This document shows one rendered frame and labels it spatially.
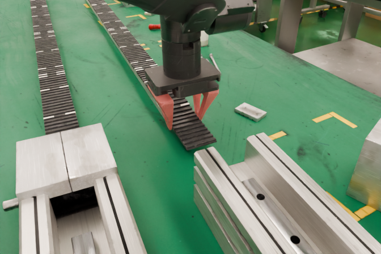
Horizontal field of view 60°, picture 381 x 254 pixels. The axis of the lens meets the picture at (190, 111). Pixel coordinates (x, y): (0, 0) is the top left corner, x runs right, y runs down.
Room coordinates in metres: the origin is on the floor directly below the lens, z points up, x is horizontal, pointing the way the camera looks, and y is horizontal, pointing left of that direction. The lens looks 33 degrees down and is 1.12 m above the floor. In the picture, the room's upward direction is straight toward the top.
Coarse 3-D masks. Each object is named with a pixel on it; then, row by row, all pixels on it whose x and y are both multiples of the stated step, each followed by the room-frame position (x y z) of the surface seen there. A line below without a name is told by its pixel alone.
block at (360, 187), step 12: (372, 132) 0.33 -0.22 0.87; (372, 144) 0.31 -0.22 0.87; (360, 156) 0.32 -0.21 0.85; (372, 156) 0.31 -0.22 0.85; (360, 168) 0.31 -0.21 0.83; (372, 168) 0.30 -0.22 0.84; (360, 180) 0.31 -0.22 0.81; (372, 180) 0.30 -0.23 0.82; (348, 192) 0.32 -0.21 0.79; (360, 192) 0.31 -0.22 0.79; (372, 192) 0.30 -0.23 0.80; (372, 204) 0.30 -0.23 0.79
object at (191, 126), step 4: (200, 120) 0.46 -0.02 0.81; (184, 124) 0.45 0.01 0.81; (188, 124) 0.45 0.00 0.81; (192, 124) 0.45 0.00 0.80; (196, 124) 0.45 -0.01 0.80; (200, 124) 0.45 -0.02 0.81; (204, 124) 0.45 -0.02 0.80; (172, 128) 0.44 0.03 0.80; (176, 128) 0.44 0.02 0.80; (180, 128) 0.44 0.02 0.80; (184, 128) 0.44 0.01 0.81; (188, 128) 0.44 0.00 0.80; (192, 128) 0.44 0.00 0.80; (196, 128) 0.44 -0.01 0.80; (176, 132) 0.43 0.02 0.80; (180, 132) 0.43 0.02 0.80
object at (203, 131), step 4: (200, 128) 0.44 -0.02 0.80; (204, 128) 0.44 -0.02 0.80; (184, 132) 0.42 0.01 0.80; (188, 132) 0.43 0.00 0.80; (192, 132) 0.43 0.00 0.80; (196, 132) 0.43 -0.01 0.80; (200, 132) 0.43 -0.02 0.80; (204, 132) 0.43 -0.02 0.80; (208, 132) 0.43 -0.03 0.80; (180, 136) 0.42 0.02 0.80; (184, 136) 0.42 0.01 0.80; (188, 136) 0.42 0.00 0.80; (192, 136) 0.42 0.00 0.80; (196, 136) 0.42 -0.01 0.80; (200, 136) 0.42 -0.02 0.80; (180, 140) 0.41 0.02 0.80; (184, 140) 0.41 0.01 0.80
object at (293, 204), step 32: (224, 160) 0.29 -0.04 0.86; (256, 160) 0.31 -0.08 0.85; (288, 160) 0.29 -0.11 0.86; (224, 192) 0.24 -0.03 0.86; (256, 192) 0.27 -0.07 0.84; (288, 192) 0.25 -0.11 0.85; (320, 192) 0.24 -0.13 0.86; (224, 224) 0.23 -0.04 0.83; (256, 224) 0.20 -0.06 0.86; (288, 224) 0.22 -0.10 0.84; (320, 224) 0.21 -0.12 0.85; (352, 224) 0.20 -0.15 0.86
